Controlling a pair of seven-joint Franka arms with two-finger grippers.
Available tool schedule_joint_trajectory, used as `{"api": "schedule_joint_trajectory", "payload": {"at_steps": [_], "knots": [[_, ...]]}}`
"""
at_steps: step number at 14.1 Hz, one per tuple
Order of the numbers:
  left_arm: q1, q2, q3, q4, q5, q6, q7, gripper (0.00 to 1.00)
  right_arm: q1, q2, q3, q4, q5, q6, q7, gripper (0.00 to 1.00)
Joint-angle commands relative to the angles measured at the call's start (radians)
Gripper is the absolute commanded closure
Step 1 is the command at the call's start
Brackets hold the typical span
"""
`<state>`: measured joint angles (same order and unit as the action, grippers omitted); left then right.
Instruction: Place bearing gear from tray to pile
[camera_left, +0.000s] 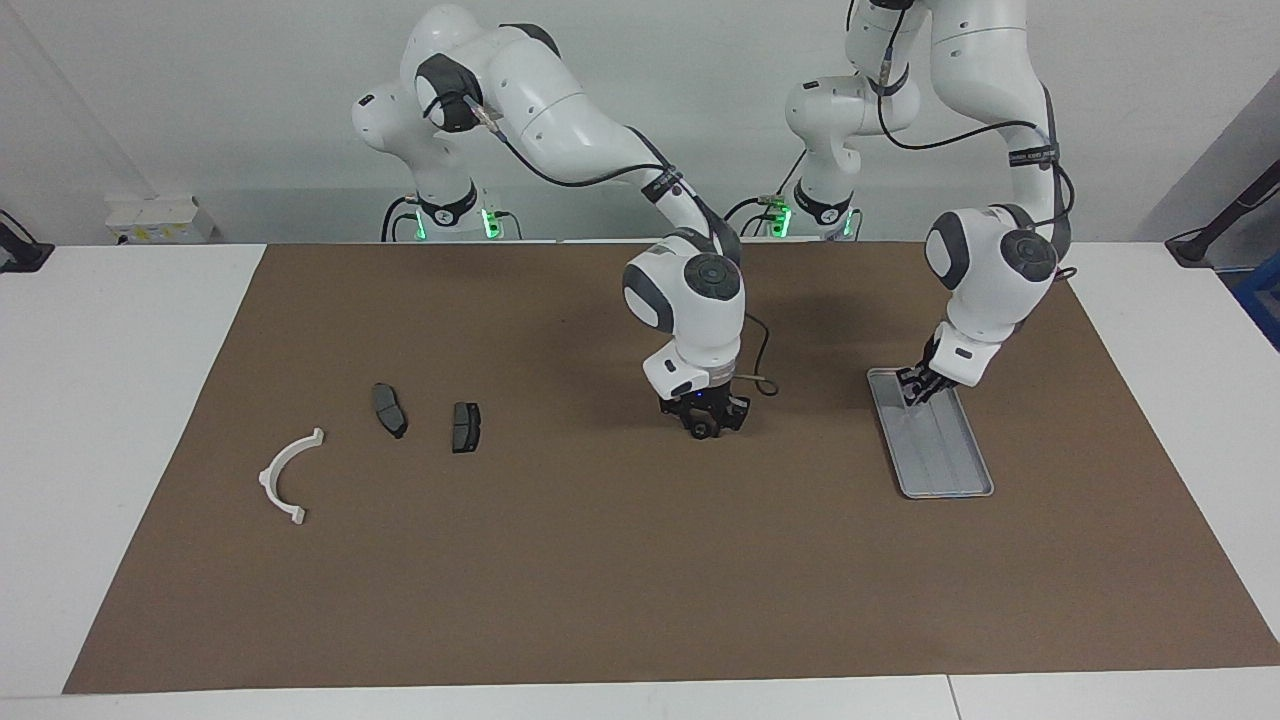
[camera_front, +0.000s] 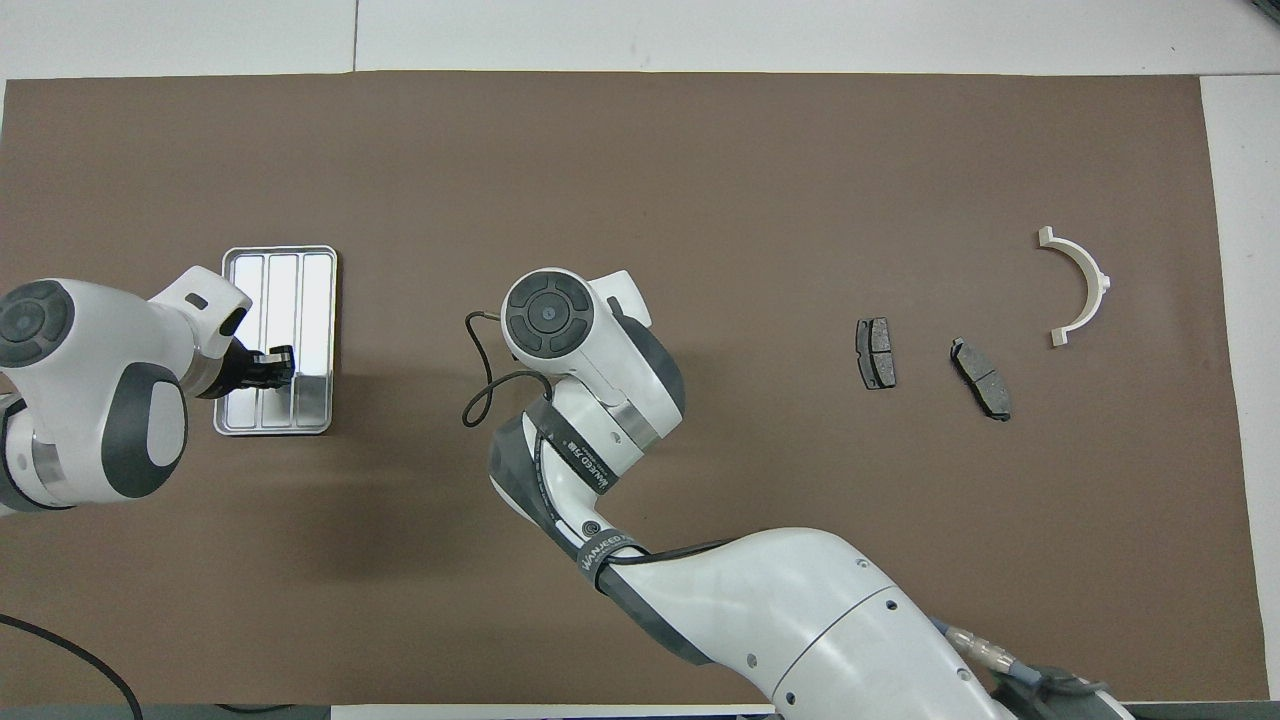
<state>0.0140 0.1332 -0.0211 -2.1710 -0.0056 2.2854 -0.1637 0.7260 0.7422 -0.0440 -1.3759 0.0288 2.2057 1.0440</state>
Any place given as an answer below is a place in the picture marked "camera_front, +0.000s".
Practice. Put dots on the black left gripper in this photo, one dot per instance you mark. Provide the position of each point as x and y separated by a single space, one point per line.
243 368

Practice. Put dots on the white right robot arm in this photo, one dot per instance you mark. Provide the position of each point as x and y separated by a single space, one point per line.
800 620

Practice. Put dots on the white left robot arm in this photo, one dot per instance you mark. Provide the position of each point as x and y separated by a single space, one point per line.
90 400

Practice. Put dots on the silver metal tray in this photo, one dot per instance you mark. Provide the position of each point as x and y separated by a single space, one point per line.
315 300

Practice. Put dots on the brown table mat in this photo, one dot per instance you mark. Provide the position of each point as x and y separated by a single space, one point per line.
640 150

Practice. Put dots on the short dark grey brake pad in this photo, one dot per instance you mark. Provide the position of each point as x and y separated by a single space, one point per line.
876 353

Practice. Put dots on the long dark grey brake pad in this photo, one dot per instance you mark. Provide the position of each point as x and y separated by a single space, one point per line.
985 380

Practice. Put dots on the white semicircular bracket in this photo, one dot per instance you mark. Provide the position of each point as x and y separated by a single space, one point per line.
1085 262

